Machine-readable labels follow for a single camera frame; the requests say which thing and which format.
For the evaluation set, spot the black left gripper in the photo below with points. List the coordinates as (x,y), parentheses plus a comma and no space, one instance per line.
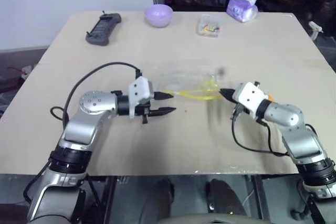
(143,111)

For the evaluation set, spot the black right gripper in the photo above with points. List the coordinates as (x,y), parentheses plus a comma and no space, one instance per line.
(238,110)

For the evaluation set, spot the clear plastic bag yellow zip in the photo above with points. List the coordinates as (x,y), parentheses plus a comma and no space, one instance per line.
(189,87)

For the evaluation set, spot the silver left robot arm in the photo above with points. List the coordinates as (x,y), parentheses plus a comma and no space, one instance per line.
(78,127)

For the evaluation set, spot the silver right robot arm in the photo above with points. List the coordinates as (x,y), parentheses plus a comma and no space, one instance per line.
(302,140)

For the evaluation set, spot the clear box of colourful bits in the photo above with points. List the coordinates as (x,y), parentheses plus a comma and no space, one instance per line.
(209,26)

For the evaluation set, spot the purple bowl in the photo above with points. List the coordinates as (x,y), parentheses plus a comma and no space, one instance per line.
(158,15)

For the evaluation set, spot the purple tissue pack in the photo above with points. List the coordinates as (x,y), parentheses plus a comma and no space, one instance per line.
(242,7)

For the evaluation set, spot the black handheld controller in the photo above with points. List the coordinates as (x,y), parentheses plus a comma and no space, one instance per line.
(102,28)

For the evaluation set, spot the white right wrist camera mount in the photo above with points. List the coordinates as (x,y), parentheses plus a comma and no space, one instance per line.
(249,98)

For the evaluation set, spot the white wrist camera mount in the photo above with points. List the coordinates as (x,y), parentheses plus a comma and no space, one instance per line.
(140,90)
(249,98)

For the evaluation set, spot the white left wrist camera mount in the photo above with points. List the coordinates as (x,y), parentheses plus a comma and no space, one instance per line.
(140,90)

